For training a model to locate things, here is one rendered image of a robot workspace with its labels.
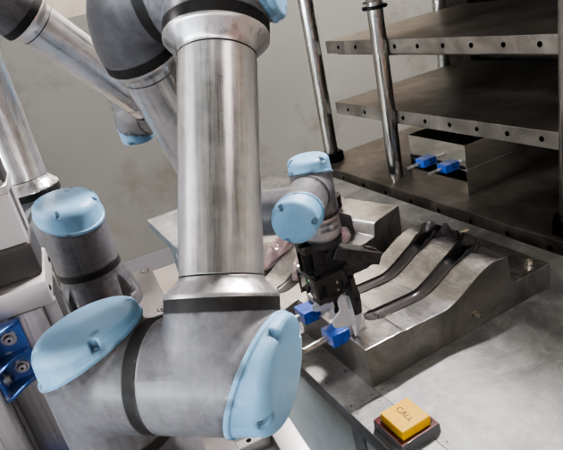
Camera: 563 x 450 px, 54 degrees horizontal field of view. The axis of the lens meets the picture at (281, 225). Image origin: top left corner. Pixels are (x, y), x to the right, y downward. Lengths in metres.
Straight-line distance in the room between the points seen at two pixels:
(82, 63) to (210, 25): 0.50
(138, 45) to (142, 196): 2.96
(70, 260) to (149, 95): 0.41
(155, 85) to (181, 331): 0.34
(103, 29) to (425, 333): 0.81
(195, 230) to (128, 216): 3.11
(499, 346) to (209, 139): 0.82
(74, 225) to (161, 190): 2.63
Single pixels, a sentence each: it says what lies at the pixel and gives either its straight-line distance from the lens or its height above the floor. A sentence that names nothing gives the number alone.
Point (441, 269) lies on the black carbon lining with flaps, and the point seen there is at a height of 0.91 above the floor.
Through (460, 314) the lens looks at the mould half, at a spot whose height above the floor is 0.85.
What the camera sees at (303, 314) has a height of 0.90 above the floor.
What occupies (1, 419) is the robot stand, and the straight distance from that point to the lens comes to 0.81.
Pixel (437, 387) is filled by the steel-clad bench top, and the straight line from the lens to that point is 1.12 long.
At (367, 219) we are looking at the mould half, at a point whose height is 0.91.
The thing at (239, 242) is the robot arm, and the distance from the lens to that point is 0.53.
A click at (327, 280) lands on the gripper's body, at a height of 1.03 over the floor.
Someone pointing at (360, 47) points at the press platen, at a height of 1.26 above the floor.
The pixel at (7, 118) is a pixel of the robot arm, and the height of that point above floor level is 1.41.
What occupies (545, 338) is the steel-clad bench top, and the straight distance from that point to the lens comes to 1.24.
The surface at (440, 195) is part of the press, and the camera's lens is 1.96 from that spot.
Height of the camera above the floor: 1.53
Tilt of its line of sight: 23 degrees down
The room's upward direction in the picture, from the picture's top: 13 degrees counter-clockwise
